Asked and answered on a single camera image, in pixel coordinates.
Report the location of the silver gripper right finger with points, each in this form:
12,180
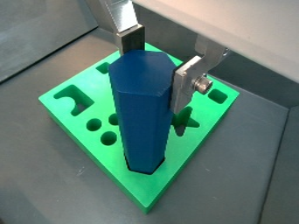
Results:
190,75

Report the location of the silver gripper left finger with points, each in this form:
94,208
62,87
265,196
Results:
116,17

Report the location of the blue hexagonal prism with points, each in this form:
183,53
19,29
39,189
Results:
141,77

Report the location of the green shape sorter board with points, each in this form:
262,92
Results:
80,106

